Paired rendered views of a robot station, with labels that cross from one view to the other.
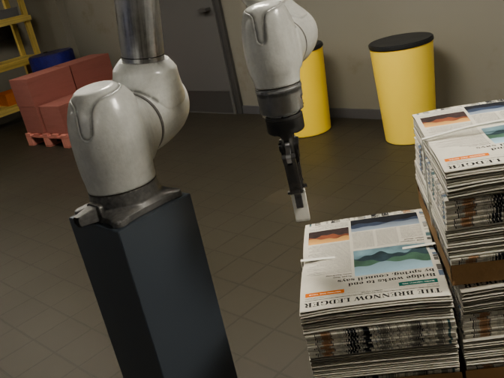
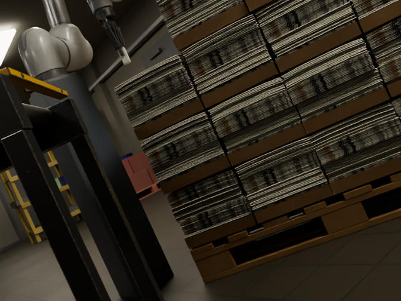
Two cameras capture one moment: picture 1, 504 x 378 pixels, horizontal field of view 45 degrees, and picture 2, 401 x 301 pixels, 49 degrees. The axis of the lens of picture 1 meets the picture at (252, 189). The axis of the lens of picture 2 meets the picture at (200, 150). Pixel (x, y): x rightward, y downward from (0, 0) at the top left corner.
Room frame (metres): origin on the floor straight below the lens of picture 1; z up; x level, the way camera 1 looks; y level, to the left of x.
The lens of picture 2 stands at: (-0.64, -0.43, 0.52)
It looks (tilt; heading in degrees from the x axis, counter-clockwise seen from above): 2 degrees down; 7
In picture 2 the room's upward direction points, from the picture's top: 24 degrees counter-clockwise
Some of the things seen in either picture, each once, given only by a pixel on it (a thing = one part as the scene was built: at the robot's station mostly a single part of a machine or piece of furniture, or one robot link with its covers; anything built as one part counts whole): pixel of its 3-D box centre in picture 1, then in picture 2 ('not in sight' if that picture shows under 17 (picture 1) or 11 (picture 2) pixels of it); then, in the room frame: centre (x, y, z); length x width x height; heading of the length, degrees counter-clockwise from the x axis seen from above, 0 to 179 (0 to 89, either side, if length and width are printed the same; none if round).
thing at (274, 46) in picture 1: (271, 42); not in sight; (1.18, -0.10, 1.30); 0.13 x 0.11 x 0.16; 158
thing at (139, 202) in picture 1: (118, 197); (48, 82); (1.27, 0.29, 1.03); 0.22 x 0.18 x 0.06; 132
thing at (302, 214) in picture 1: (300, 205); (123, 55); (1.17, -0.09, 0.96); 0.03 x 0.01 x 0.07; 80
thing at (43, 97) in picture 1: (81, 97); (136, 176); (6.69, 1.61, 0.36); 1.19 x 0.85 x 0.72; 132
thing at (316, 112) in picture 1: (301, 89); not in sight; (4.86, -0.57, 0.35); 0.45 x 0.44 x 0.70; 132
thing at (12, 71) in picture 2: not in sight; (39, 86); (0.45, 0.01, 0.81); 0.43 x 0.03 x 0.02; 7
